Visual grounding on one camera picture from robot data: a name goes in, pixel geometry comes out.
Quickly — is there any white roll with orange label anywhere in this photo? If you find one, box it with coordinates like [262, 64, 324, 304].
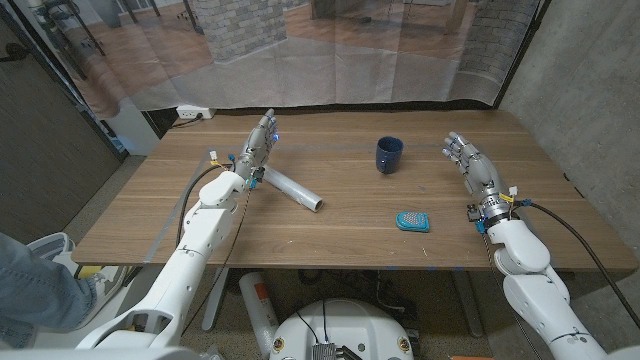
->
[238, 271, 280, 359]

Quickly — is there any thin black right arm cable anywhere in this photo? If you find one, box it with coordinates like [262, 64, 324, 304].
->
[479, 232, 545, 360]

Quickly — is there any clear plastic wrap roll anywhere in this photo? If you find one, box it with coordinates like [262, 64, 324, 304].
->
[262, 164, 325, 214]

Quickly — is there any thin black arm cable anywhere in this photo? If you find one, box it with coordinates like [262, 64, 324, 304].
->
[181, 188, 252, 337]
[479, 232, 545, 360]

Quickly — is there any white sneaker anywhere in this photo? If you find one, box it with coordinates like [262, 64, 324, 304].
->
[25, 232, 76, 264]
[74, 264, 129, 329]

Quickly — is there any grey table leg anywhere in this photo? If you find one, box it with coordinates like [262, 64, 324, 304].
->
[452, 269, 485, 339]
[201, 267, 231, 333]

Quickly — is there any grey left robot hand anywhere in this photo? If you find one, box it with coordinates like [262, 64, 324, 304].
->
[233, 107, 280, 191]

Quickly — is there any black backdrop stand pole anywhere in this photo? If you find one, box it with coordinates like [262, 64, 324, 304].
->
[493, 0, 554, 110]
[8, 0, 129, 159]

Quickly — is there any dark blue cup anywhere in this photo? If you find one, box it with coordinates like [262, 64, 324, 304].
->
[375, 135, 405, 175]

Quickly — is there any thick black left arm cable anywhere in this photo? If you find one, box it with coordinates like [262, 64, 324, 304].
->
[175, 162, 236, 247]

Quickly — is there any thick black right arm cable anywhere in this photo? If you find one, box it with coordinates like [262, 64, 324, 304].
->
[518, 199, 640, 330]

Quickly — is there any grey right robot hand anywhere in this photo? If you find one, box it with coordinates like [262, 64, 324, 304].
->
[441, 131, 521, 235]

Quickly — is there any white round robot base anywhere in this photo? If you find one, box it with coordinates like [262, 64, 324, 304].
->
[268, 298, 415, 360]

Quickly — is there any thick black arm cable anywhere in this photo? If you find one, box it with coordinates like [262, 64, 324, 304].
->
[175, 162, 236, 247]
[518, 199, 640, 330]

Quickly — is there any printed room backdrop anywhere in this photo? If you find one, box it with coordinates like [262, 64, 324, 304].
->
[9, 0, 544, 120]

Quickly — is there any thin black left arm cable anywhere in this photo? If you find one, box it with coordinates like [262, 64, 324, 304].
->
[181, 188, 252, 337]

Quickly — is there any white power strip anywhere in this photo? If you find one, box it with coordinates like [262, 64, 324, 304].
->
[175, 104, 217, 120]

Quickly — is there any person's leg in jeans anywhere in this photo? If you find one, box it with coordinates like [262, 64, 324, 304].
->
[0, 233, 99, 349]

